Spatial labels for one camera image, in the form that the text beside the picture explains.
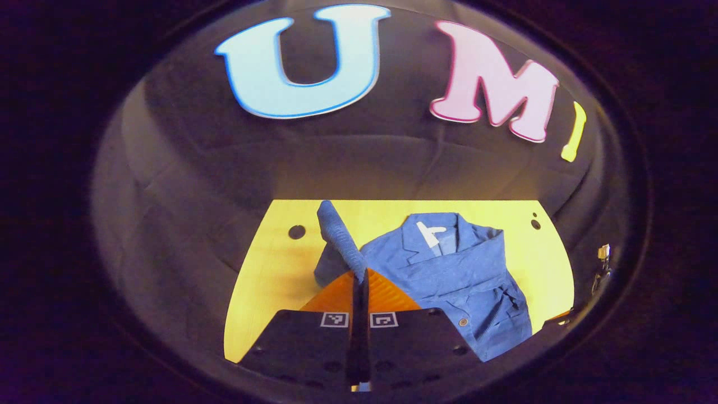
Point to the blue button shirt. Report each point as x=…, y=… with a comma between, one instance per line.
x=449, y=269

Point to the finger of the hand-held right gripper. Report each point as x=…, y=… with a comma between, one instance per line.
x=561, y=317

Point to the black backdrop cloth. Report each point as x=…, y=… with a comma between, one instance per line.
x=336, y=163

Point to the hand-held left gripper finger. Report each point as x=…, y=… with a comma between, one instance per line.
x=357, y=325
x=365, y=325

